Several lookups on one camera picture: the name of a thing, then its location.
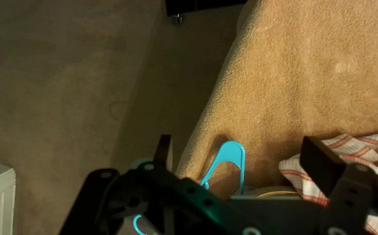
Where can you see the tan tablecloth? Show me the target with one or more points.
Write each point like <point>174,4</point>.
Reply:
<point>297,68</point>

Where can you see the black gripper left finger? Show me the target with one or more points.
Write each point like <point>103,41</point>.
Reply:
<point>163,152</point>

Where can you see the turquoise plastic clothes hanger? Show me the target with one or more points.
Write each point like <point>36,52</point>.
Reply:
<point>229,152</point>

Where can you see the red white checkered towel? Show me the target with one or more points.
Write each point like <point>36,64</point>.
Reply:
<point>352,206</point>

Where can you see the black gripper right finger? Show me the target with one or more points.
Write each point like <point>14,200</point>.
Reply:
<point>320,163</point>

